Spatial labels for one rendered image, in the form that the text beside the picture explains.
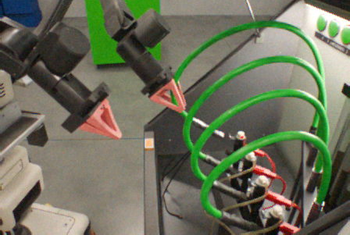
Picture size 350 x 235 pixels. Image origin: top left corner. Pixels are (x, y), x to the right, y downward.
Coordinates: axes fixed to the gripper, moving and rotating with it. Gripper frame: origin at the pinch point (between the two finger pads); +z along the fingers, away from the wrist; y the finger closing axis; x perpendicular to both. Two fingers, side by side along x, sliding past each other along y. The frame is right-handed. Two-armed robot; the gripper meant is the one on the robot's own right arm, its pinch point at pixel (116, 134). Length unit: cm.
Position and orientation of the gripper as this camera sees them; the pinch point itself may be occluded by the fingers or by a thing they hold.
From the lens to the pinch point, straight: 56.8
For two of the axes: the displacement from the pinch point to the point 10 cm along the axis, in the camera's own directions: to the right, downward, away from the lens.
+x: 1.6, -4.9, 8.5
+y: 7.1, -5.4, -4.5
